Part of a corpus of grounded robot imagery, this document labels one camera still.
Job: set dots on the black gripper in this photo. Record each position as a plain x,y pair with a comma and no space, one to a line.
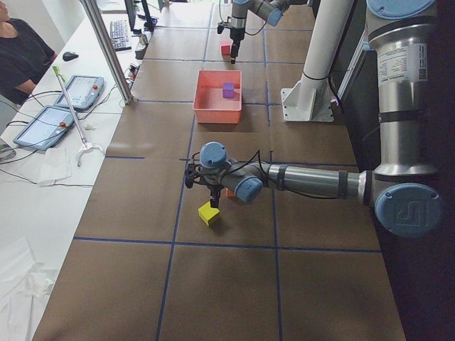
212,187
235,35

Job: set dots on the pink foam block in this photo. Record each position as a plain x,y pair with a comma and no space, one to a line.
225,48

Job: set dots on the purple foam block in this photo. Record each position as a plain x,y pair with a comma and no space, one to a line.
228,90

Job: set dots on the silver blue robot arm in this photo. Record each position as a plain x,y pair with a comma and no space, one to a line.
270,12
398,31

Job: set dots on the pink plastic bin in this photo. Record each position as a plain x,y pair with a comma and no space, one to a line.
209,105

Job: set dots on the yellow foam block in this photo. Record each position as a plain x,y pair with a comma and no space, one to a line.
208,214

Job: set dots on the white pillar with base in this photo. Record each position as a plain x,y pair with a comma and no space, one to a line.
310,98

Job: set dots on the black keyboard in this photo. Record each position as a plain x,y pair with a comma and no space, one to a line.
120,35

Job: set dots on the long reacher grabber tool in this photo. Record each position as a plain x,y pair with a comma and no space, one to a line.
86,146

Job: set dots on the far teach pendant tablet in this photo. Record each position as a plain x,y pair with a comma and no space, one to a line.
84,90

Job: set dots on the teach pendant tablet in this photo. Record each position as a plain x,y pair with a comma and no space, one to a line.
45,129
84,90

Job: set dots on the white paper sheet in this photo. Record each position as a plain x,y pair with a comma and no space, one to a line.
56,166

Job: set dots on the black computer mouse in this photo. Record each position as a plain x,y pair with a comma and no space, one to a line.
68,56

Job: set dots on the near teach pendant tablet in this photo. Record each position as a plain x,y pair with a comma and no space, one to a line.
45,129

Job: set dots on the person in black shirt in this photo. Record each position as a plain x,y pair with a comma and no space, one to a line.
25,58

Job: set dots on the crumpled white plastic sheet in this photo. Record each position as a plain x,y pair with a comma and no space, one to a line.
26,286

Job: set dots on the aluminium frame post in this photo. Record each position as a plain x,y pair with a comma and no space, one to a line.
96,20

